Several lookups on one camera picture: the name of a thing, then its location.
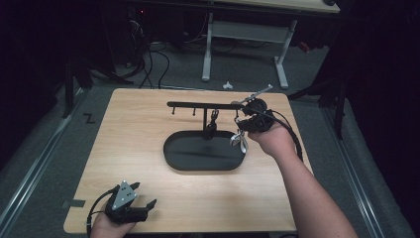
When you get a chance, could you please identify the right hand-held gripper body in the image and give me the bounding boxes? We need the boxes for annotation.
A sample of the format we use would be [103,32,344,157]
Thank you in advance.
[236,83,275,134]

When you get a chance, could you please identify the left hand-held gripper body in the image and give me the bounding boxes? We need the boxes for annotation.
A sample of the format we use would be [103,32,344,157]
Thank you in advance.
[104,179,150,225]

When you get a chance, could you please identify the person's right hand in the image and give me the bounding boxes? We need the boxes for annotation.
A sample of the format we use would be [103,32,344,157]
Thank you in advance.
[248,123,296,160]

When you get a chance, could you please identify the metal floor rail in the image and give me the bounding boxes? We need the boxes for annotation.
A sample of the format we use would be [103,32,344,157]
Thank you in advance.
[321,105,385,238]
[0,88,83,229]

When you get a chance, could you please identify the white-legged desk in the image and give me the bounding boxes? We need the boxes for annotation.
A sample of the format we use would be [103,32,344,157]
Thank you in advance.
[201,0,341,89]

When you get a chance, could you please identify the silver bunch of keys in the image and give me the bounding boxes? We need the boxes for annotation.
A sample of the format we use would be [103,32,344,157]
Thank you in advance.
[230,113,249,154]

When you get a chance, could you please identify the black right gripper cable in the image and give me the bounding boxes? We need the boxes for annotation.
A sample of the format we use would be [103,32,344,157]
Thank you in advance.
[254,107,304,163]

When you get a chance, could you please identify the person's left hand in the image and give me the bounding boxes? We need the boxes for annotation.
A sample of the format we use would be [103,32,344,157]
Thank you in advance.
[90,206,137,238]

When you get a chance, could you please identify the black key rack with tray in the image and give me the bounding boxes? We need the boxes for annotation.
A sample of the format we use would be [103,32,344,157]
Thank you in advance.
[162,100,247,173]

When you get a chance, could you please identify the black tripod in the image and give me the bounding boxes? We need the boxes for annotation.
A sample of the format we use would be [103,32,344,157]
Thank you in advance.
[288,75,348,140]

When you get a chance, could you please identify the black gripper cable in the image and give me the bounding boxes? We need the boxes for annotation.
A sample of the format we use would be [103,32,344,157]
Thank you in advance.
[254,107,304,163]
[86,185,120,237]

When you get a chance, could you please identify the black floor cables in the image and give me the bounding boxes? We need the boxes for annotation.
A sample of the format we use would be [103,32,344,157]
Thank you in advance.
[125,39,171,89]

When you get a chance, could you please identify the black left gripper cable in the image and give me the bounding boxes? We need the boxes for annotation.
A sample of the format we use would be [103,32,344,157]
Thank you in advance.
[86,185,120,237]

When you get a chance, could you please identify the black keychain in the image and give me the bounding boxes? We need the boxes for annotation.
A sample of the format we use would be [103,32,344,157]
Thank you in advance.
[204,109,220,140]

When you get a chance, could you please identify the black stand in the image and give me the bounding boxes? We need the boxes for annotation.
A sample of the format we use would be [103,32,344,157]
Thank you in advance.
[62,56,133,119]

